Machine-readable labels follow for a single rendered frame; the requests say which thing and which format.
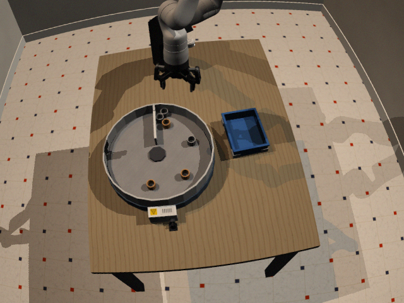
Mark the blue crate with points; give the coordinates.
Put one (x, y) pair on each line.
(244, 127)

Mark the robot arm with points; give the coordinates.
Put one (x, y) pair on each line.
(174, 20)

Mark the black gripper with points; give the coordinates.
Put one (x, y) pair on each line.
(183, 70)

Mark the bronze ring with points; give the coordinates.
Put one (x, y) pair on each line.
(149, 182)
(164, 125)
(185, 177)

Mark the grey metal ring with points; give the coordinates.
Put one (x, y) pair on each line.
(191, 138)
(164, 110)
(159, 116)

